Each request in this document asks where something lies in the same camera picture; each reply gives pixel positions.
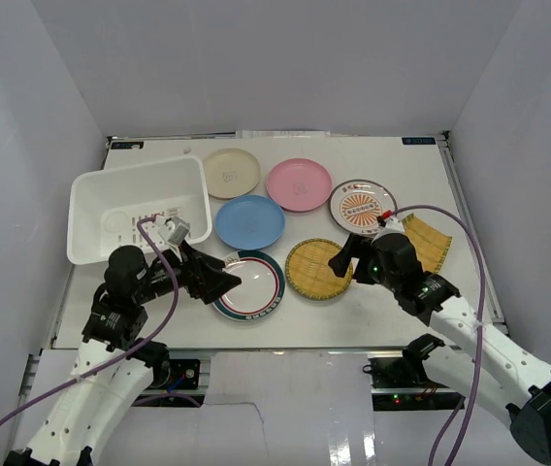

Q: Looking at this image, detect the round yellow bamboo plate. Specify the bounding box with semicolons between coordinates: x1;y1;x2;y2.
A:
285;238;353;301

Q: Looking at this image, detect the orange sunburst patterned plate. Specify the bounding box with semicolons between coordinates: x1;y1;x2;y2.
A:
328;179;398;236

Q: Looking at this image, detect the rectangular yellow bamboo tray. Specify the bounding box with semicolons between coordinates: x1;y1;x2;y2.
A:
402;214;452;274

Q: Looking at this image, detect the green red rimmed white plate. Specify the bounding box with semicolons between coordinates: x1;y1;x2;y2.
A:
212;250;285;323

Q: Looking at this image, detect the blue plate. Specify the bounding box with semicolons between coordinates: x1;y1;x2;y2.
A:
214;195;286;250

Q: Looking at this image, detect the pink plate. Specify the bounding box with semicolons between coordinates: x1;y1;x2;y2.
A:
266;158;333;213

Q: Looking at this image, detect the cream bear plate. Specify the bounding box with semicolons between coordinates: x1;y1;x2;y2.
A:
203;148;261;199

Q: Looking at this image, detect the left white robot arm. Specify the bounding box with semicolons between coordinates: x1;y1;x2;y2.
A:
5;243;242;465

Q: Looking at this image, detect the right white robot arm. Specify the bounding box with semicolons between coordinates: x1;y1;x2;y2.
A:
328;233;551;465

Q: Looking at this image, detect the white plastic bin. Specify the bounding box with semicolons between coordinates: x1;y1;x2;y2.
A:
67;155;212;265

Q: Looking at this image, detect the right blue table label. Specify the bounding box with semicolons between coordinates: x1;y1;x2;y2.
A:
402;137;437;146

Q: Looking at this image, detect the blue table label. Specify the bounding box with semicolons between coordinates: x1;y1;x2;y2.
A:
110;141;144;150
402;137;437;146

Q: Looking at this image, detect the left blue table label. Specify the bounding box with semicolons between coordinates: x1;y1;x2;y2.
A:
110;141;144;150

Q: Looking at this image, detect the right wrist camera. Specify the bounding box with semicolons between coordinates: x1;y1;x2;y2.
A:
374;210;405;240

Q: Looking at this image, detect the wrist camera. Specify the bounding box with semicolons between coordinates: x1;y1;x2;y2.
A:
374;210;405;240
155;216;190;247

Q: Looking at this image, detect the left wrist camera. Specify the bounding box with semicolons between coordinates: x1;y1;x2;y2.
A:
155;216;190;247

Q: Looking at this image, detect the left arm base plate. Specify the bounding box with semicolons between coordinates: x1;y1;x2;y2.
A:
148;358;201;392

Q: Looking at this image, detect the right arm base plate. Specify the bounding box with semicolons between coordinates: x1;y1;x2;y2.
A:
362;357;462;412

